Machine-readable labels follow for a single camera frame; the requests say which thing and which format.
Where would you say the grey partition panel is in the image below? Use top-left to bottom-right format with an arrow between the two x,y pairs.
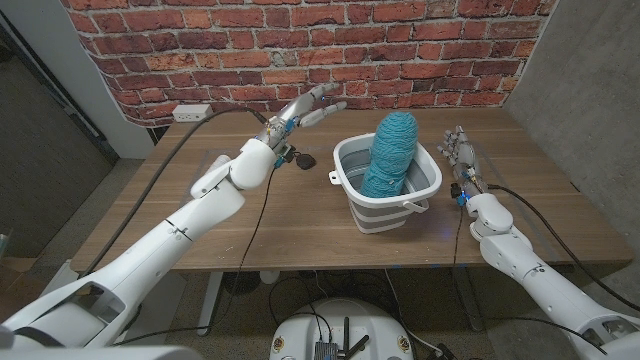
502,0 -> 640,241

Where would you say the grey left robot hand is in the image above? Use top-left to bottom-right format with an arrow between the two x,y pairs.
254,82 -> 349,154

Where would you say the white robot torso base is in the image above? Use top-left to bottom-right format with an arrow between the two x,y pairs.
268,298 -> 416,360

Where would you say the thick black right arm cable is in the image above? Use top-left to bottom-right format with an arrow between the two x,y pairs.
487,183 -> 640,312

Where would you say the black antenna module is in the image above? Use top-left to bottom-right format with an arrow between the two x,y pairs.
313,316 -> 371,360

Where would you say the white table leg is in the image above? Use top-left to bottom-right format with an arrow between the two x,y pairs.
196,271 -> 225,336

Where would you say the red brick print backdrop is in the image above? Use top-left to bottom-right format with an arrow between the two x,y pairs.
59,0 -> 559,129

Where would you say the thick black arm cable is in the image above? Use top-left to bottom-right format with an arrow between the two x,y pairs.
487,183 -> 640,312
79,106 -> 269,279

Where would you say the white grey collapsible bucket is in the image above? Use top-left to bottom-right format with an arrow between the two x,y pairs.
327,132 -> 444,235

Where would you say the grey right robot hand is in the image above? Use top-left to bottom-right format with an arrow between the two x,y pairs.
437,125 -> 484,199

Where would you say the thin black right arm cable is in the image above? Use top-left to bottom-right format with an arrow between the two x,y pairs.
452,202 -> 466,266

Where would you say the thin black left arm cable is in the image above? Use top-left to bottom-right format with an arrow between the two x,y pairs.
112,167 -> 279,347

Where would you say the black round tag with strap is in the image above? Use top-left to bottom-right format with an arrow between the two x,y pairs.
292,151 -> 317,171

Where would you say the white power outlet strip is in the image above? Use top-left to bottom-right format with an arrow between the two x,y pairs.
171,103 -> 214,124

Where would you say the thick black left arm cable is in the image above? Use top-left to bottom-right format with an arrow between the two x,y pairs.
79,106 -> 269,279

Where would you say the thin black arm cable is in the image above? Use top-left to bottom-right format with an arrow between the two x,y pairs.
452,202 -> 466,266
112,167 -> 279,347

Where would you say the teal yarn skein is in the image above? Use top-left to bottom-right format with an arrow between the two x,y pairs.
359,111 -> 419,199

